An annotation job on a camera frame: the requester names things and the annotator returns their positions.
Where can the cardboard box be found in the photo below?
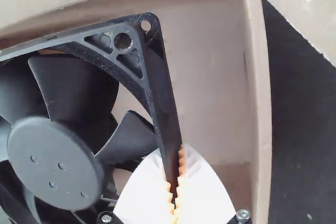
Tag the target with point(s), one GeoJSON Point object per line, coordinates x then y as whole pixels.
{"type": "Point", "coordinates": [210, 77]}

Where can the black square fan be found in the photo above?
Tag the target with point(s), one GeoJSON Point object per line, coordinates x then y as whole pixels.
{"type": "Point", "coordinates": [65, 103]}

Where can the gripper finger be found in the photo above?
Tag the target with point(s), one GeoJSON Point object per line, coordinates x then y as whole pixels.
{"type": "Point", "coordinates": [141, 197]}
{"type": "Point", "coordinates": [204, 195]}

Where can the black mat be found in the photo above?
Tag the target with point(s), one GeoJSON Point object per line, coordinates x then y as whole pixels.
{"type": "Point", "coordinates": [302, 129]}

